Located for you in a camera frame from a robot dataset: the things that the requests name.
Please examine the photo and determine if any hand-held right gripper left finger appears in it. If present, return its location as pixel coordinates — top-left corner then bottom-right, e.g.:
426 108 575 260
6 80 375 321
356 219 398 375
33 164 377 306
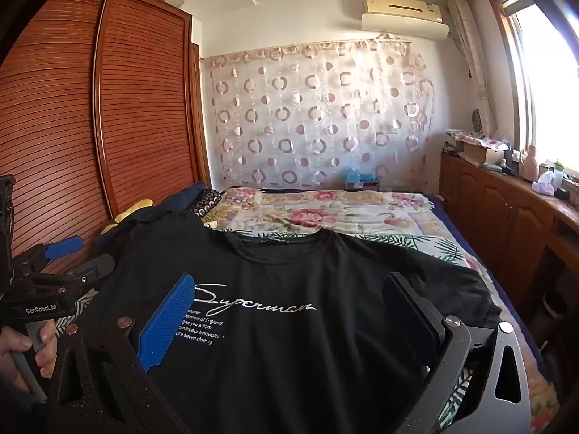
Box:
45 272 196 434

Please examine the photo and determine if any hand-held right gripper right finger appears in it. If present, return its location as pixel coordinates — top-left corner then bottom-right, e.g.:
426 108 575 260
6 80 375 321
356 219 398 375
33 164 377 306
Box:
381 272 531 434

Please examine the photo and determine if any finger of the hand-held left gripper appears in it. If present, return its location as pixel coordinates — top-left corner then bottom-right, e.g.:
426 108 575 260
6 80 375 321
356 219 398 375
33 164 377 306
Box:
13 235 85 268
54 254 116 291

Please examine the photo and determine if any black t-shirt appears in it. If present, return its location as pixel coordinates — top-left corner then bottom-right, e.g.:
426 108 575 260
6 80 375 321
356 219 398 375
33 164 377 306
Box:
79 214 504 434

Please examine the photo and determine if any person's left hand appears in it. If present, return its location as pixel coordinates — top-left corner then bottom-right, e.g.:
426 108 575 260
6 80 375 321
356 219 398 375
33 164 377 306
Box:
0 320 59 392

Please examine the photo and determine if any leaf print bedsheet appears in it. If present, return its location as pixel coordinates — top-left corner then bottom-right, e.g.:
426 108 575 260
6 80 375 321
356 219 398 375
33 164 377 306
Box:
59 228 534 434

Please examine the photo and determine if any navy folded cloth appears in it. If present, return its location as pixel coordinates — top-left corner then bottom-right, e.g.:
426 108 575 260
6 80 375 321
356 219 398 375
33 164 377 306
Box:
102 182 210 238

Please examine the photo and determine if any wooden cabinet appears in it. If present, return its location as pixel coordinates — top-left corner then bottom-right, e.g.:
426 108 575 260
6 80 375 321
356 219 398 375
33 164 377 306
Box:
439 150 579 324

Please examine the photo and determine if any floral quilt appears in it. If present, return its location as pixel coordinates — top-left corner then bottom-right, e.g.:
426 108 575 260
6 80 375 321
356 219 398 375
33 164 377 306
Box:
206 185 457 241

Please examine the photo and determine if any blue plastic bag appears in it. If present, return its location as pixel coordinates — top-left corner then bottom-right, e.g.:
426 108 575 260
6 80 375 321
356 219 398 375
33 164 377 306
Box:
341 166 379 189

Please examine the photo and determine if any wooden headboard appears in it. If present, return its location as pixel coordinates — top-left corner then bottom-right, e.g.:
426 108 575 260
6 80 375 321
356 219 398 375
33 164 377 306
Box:
0 0 212 276

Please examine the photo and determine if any cardboard box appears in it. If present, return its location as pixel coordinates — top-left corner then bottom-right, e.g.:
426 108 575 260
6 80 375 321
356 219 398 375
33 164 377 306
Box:
457 142 504 166

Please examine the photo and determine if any floral cloth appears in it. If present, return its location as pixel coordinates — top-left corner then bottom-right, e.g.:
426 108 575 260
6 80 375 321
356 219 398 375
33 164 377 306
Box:
445 129 513 152

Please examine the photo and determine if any pink bottle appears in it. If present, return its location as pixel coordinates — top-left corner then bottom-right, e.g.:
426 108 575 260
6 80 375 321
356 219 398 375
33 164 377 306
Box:
520 145 539 182

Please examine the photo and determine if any circle patterned sheer curtain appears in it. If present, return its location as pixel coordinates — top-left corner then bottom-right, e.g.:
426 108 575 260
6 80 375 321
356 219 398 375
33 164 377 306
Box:
201 38 437 191

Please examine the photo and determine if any window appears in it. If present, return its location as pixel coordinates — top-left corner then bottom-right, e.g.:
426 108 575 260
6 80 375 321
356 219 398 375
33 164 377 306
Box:
491 0 579 179

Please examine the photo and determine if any white air conditioner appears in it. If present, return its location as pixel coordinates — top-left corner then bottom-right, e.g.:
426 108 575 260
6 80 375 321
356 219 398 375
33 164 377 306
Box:
361 0 450 39

